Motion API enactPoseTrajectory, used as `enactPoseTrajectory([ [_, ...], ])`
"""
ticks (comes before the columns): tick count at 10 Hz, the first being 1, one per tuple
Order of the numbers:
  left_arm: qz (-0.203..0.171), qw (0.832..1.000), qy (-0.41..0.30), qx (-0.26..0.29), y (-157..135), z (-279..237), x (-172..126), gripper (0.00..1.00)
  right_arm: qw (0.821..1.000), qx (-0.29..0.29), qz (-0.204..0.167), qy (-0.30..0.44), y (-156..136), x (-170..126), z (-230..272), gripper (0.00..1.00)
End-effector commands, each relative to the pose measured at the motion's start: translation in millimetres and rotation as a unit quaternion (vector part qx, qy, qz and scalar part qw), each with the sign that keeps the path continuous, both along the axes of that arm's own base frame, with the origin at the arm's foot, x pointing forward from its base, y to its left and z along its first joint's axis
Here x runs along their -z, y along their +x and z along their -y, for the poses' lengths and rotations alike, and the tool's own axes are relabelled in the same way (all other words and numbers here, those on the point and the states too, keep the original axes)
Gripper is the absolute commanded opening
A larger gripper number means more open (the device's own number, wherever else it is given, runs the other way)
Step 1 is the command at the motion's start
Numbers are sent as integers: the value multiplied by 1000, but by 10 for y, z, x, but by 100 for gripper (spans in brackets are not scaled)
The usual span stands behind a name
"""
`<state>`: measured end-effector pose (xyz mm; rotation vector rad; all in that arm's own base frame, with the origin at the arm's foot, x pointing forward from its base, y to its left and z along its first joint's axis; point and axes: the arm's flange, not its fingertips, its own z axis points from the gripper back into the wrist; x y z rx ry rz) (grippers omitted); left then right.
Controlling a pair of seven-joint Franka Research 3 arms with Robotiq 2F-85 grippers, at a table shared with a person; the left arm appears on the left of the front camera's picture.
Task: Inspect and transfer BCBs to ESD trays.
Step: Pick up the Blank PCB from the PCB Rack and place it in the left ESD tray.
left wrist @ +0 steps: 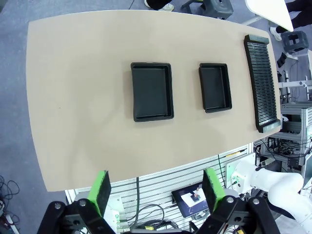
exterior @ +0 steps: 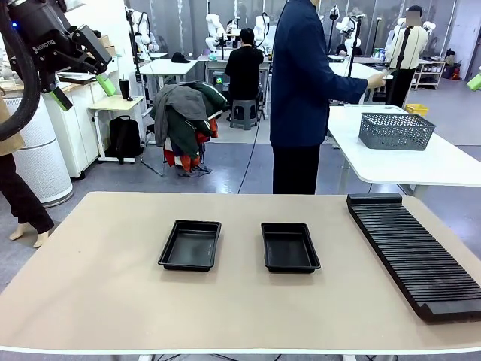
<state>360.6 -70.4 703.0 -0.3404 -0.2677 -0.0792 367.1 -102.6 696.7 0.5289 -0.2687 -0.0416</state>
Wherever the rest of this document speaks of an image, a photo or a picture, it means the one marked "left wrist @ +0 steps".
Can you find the white sneaker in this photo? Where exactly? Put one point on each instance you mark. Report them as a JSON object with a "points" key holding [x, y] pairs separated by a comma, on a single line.
{"points": [[275, 33], [165, 6]]}

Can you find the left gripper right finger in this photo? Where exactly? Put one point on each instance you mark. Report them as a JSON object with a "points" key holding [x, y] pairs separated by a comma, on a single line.
{"points": [[213, 190]]}

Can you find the black plastic ESD tray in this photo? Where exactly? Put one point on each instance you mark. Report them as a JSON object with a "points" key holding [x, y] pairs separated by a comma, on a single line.
{"points": [[214, 90], [151, 92]]}

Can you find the white tube frame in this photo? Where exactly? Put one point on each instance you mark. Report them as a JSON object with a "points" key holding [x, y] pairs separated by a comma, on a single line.
{"points": [[292, 84]]}

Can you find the black slotted PCB rack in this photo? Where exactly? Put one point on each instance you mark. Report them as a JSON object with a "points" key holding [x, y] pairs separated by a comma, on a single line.
{"points": [[264, 85]]}

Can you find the black tablet screen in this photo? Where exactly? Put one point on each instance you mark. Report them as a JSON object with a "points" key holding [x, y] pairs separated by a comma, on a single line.
{"points": [[186, 203]]}

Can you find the aluminium profile frame rack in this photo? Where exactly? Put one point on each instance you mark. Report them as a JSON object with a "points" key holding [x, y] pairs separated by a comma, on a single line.
{"points": [[306, 114]]}

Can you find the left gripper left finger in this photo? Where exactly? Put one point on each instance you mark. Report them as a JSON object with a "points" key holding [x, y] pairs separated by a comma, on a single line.
{"points": [[100, 192]]}

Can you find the person legs black trousers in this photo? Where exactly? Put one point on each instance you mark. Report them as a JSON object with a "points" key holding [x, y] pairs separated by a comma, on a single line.
{"points": [[301, 12]]}

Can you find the white side table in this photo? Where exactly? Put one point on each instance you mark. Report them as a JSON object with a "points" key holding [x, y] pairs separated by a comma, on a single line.
{"points": [[268, 9]]}

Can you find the dark grey plastic stool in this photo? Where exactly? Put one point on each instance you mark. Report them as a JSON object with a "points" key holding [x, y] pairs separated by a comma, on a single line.
{"points": [[219, 8], [302, 39]]}

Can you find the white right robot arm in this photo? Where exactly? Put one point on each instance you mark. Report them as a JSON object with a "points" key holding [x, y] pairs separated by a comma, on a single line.
{"points": [[285, 187]]}

